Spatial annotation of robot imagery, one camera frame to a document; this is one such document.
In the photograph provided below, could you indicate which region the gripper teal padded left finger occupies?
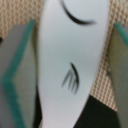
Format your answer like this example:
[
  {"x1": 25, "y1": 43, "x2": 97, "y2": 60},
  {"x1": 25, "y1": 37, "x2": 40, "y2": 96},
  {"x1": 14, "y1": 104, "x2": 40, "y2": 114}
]
[{"x1": 0, "y1": 20, "x2": 36, "y2": 128}]

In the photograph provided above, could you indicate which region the gripper teal padded right finger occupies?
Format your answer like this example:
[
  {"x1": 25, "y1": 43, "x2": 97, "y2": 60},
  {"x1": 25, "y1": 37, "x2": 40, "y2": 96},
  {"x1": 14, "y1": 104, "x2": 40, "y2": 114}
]
[{"x1": 108, "y1": 23, "x2": 128, "y2": 128}]

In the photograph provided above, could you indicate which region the beige woven placemat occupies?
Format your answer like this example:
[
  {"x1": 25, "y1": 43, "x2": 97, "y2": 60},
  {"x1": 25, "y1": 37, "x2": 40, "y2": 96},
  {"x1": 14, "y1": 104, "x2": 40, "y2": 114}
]
[{"x1": 0, "y1": 0, "x2": 128, "y2": 111}]

